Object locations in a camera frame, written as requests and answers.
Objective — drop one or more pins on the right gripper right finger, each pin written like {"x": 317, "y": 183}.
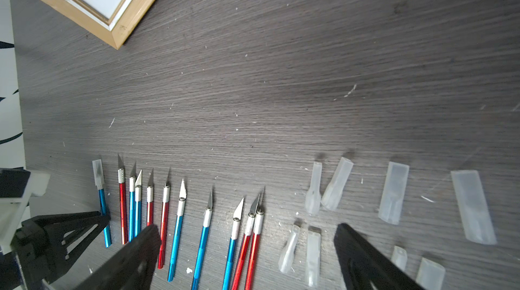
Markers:
{"x": 365, "y": 267}

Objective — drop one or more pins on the clear protective cap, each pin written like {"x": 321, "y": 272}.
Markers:
{"x": 313, "y": 195}
{"x": 334, "y": 191}
{"x": 287, "y": 254}
{"x": 430, "y": 275}
{"x": 313, "y": 253}
{"x": 399, "y": 258}
{"x": 390, "y": 208}
{"x": 473, "y": 207}

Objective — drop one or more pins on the blue carving knife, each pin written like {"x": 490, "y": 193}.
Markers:
{"x": 177, "y": 231}
{"x": 132, "y": 180}

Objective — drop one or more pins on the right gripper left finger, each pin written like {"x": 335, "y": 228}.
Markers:
{"x": 132, "y": 267}

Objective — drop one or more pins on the red knife capped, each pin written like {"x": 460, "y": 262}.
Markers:
{"x": 164, "y": 220}

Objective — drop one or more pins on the red carving knife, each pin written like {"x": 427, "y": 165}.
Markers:
{"x": 257, "y": 230}
{"x": 150, "y": 200}
{"x": 248, "y": 230}

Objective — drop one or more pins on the blue knife capped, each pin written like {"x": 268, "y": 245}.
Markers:
{"x": 203, "y": 242}
{"x": 138, "y": 205}
{"x": 236, "y": 223}

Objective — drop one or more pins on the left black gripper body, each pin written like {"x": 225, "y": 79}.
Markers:
{"x": 39, "y": 250}

